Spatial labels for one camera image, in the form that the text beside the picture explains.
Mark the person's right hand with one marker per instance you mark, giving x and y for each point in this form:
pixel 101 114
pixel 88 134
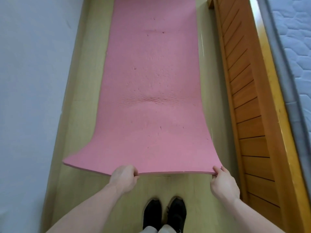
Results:
pixel 224 186

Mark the grey quilted mattress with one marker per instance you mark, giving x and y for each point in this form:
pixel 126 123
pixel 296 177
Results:
pixel 291 46

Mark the person's white trousers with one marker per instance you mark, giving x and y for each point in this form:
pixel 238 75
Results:
pixel 158 229

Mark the pink yoga mat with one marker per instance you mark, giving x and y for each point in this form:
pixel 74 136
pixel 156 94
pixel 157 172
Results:
pixel 150 94

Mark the person's black right shoe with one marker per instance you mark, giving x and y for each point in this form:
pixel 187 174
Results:
pixel 177 213

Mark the person's left hand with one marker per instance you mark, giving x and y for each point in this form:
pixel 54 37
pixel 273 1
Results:
pixel 124 179

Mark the person's right forearm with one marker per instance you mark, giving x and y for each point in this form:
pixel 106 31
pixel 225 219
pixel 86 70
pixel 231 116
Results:
pixel 252 218

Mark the person's left forearm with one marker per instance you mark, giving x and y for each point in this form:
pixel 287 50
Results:
pixel 87 213

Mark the wooden bed frame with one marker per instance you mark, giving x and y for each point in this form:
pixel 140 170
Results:
pixel 252 118

